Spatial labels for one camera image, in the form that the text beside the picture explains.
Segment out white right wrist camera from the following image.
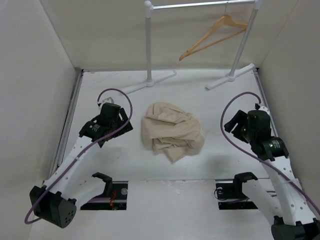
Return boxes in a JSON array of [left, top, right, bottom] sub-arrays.
[[254, 103, 270, 116]]

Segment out wooden clothes hanger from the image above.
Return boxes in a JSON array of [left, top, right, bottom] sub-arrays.
[[178, 4, 249, 62]]

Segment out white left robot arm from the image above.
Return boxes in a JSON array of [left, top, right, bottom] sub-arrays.
[[29, 102, 133, 229]]

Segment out white clothes rack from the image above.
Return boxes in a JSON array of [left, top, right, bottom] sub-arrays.
[[120, 0, 262, 94]]

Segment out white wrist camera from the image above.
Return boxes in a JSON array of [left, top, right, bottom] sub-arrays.
[[97, 97, 115, 107], [254, 103, 270, 116]]

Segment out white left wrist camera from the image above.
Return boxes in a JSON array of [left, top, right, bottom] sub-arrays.
[[97, 97, 115, 107]]

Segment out beige trousers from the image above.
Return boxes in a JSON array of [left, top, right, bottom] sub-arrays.
[[141, 102, 205, 163]]

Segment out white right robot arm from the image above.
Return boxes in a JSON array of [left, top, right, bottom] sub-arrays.
[[220, 106, 320, 240]]

